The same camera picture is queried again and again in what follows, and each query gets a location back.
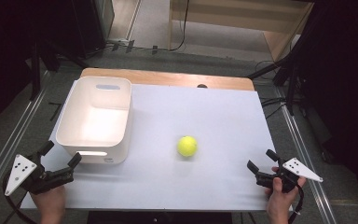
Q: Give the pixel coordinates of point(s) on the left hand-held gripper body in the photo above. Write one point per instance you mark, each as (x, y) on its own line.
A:
(31, 182)

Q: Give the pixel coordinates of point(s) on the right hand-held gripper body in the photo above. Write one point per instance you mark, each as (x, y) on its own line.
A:
(287, 179)

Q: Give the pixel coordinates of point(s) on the white plastic storage bin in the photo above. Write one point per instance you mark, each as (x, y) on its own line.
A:
(96, 124)

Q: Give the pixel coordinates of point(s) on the yellow tennis ball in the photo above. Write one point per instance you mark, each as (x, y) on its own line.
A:
(187, 146)

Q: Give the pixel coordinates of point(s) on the person's right hand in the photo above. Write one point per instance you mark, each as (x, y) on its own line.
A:
(279, 199)

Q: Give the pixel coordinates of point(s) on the person's left hand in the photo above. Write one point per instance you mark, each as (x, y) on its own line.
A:
(50, 205)

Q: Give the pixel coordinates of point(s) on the black metal stand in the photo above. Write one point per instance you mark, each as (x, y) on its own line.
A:
(36, 71)

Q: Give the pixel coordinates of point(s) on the black tripod stand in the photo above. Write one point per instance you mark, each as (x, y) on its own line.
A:
(287, 77)

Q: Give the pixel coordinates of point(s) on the small dark knob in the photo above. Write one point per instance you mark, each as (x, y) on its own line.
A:
(202, 86)

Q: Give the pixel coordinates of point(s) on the black curtain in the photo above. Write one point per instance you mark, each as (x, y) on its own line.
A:
(9, 46)
(341, 77)

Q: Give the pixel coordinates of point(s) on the wooden table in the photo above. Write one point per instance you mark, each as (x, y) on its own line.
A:
(167, 77)

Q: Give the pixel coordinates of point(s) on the dark cabinet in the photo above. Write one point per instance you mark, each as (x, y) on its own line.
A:
(90, 25)

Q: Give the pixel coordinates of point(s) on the light wooden shelf unit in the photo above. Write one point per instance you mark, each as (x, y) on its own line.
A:
(236, 18)

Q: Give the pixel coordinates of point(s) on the metal floor rail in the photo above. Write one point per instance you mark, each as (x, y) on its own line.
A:
(304, 155)
(15, 133)

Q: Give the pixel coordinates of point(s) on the dark table frame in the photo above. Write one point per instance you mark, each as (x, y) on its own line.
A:
(158, 218)

